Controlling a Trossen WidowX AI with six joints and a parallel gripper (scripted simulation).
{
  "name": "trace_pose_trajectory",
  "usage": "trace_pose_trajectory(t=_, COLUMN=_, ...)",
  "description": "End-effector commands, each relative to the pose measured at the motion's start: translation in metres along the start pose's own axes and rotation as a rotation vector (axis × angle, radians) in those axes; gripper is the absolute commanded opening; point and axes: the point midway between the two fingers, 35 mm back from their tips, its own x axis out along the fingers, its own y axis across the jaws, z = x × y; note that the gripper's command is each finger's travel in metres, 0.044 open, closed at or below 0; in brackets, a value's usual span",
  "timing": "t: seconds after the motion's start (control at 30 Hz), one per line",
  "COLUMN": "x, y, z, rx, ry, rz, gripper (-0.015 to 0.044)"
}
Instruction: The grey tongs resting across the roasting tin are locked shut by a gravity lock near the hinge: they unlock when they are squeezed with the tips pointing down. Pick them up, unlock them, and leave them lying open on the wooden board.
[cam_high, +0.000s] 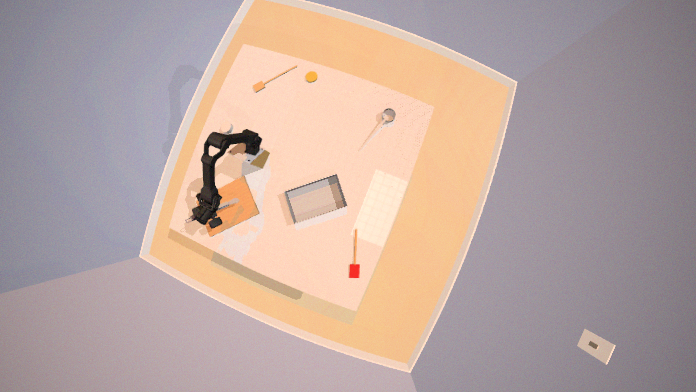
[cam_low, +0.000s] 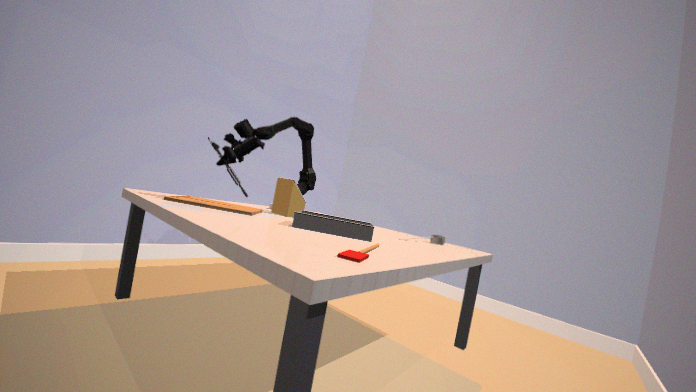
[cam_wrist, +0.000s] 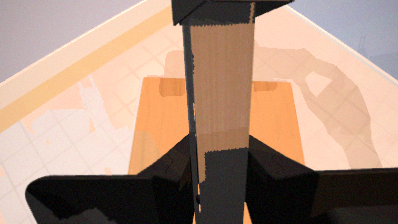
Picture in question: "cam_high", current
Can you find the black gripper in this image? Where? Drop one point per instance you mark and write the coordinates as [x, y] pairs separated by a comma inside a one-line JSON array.
[[215, 221]]

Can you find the red spatula with wooden handle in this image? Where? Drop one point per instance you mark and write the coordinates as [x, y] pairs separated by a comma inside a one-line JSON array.
[[355, 268]]

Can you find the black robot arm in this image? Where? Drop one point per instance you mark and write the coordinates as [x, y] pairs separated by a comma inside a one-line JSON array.
[[209, 192]]

